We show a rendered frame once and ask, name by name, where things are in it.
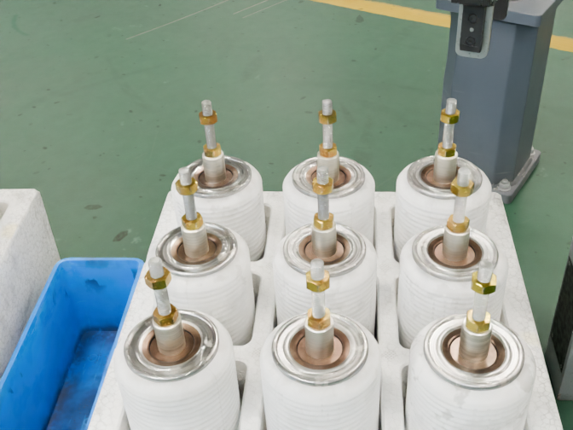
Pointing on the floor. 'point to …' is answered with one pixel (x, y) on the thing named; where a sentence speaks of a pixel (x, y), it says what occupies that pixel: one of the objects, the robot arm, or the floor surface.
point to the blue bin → (68, 345)
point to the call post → (563, 337)
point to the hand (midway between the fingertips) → (483, 18)
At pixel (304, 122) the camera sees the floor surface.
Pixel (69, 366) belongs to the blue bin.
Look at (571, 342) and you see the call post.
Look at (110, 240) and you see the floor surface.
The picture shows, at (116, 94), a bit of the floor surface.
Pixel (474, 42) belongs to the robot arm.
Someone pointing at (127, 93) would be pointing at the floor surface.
